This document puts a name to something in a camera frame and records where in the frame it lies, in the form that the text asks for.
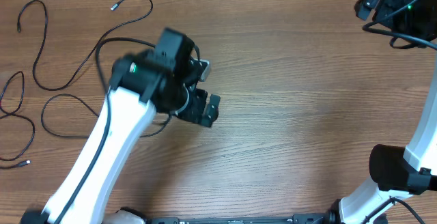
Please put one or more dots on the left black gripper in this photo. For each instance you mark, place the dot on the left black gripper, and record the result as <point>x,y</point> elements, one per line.
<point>194,113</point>

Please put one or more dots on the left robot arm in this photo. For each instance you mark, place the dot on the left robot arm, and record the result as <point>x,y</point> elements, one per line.
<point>159,80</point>

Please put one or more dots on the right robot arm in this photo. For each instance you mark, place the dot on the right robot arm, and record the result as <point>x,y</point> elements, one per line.
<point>396,173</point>

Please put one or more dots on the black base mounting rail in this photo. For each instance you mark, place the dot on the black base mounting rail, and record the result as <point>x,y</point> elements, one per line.
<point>313,218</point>

